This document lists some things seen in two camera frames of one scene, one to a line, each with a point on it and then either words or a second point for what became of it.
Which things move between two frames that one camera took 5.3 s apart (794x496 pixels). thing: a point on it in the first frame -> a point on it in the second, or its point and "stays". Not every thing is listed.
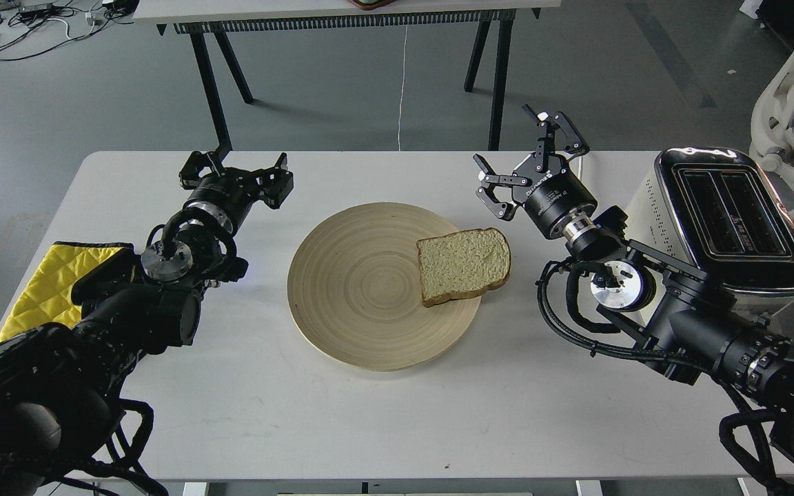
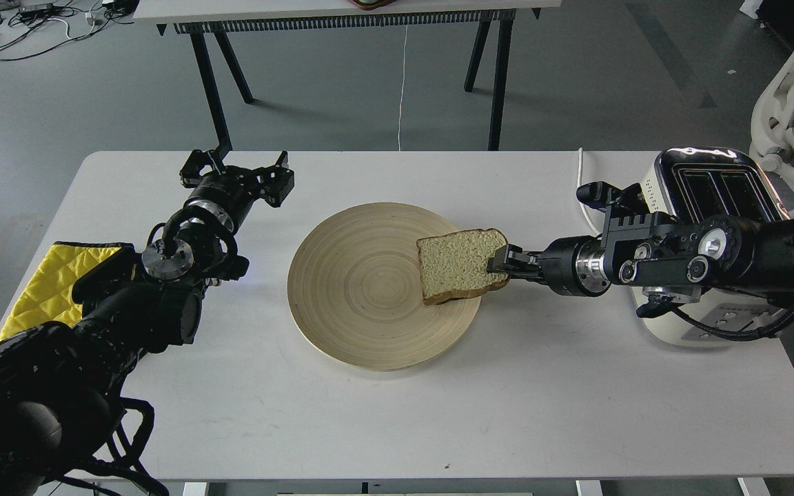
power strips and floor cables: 14,29 stays
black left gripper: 227,193 stays
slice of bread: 463,262 stays
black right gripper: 554,195 -> 571,266
